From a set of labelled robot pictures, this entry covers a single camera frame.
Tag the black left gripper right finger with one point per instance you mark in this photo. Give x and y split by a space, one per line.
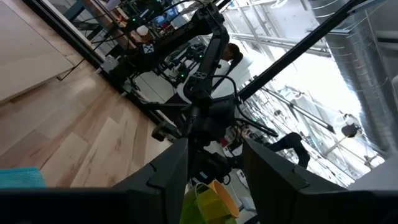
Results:
267 180

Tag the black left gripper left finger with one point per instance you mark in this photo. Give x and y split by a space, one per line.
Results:
168 174

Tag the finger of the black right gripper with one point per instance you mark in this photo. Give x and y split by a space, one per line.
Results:
293 144
166 132

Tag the orange plastic cup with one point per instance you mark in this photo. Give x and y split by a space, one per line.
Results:
228 199

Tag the green translucent plastic cup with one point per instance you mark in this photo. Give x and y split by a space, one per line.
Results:
205 207

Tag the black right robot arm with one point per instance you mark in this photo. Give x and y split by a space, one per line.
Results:
214 46

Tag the person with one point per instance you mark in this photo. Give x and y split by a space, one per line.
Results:
242 68

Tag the desk with grey metal legs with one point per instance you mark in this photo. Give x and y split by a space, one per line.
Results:
99 18

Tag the blue microfibre cloth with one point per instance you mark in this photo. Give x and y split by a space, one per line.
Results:
18 178

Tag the black aluminium rig frame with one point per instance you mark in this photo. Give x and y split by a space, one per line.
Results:
295 53

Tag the silver ventilation duct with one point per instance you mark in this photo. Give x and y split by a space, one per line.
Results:
367 77

